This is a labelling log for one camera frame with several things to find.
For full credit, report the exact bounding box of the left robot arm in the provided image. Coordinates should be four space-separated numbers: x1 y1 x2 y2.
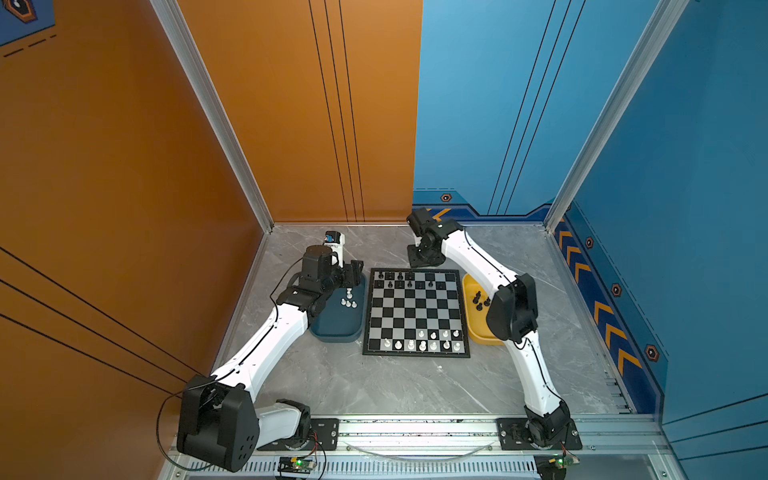
176 231 363 472

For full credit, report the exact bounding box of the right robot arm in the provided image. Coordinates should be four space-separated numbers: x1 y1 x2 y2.
407 208 574 449

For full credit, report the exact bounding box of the left green circuit board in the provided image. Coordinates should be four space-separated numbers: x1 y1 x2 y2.
276 456 320 479

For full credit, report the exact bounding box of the green circuit board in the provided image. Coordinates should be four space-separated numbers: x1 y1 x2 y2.
534 455 581 480
276 456 320 479

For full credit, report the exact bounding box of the right green circuit board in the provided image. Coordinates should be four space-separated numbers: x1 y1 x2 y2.
534 455 581 480

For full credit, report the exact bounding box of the teal plastic tray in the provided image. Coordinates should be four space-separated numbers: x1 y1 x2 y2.
310 275 367 343

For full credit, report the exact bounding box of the black white chessboard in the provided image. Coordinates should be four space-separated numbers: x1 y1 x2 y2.
362 268 471 359

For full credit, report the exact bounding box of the yellow plastic tray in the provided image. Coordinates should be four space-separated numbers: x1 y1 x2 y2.
462 274 502 346

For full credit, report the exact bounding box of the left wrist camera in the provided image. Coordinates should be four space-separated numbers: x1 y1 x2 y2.
323 230 345 267

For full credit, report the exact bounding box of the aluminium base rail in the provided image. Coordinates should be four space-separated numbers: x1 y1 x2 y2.
159 414 686 479

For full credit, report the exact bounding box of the aluminium corner post left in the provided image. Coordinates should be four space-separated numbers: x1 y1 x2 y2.
150 0 274 233

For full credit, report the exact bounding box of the aluminium corner post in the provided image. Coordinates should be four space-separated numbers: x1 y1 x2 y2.
150 0 274 233
543 0 689 234

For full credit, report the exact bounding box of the aluminium corner post right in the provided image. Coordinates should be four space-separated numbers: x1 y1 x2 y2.
543 0 689 234

